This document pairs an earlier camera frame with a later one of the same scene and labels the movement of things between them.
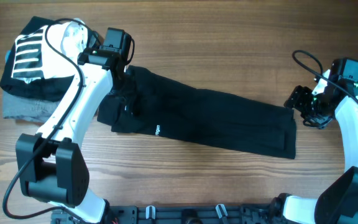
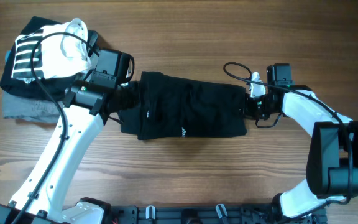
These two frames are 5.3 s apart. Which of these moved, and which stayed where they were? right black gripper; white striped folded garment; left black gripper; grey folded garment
Moved: right black gripper; left black gripper
Stayed: white striped folded garment; grey folded garment
